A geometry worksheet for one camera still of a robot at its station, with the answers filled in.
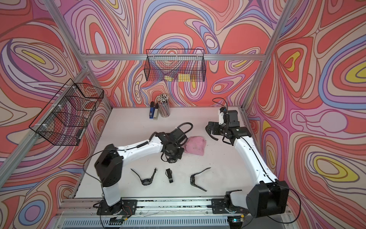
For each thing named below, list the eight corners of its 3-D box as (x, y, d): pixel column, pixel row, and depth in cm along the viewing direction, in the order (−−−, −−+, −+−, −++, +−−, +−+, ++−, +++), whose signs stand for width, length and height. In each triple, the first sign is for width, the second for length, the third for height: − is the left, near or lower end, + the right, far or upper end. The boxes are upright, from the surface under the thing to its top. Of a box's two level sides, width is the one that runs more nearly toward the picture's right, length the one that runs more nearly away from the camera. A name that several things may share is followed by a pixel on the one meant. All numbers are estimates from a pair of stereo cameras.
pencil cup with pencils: (159, 117, 115) (156, 100, 101) (160, 110, 120) (157, 93, 106) (170, 117, 115) (167, 100, 101) (170, 110, 120) (168, 93, 106)
